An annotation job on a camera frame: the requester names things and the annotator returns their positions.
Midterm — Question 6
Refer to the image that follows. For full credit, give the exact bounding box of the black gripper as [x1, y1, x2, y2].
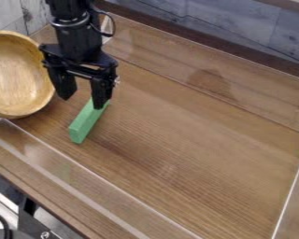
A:
[39, 18, 119, 109]

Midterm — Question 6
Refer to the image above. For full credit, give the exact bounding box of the green rectangular stick block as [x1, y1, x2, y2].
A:
[68, 100, 110, 144]

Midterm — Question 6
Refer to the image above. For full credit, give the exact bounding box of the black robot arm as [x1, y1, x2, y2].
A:
[39, 0, 119, 109]

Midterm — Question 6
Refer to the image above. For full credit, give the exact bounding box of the wooden bowl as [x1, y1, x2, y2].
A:
[0, 30, 55, 119]

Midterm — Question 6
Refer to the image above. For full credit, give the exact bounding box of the clear acrylic corner bracket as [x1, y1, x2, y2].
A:
[100, 12, 116, 44]

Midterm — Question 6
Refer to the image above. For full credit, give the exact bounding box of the clear acrylic tray wall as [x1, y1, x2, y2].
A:
[0, 18, 299, 239]

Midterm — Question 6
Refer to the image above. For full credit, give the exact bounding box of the black metal table bracket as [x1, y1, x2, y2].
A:
[19, 197, 63, 239]

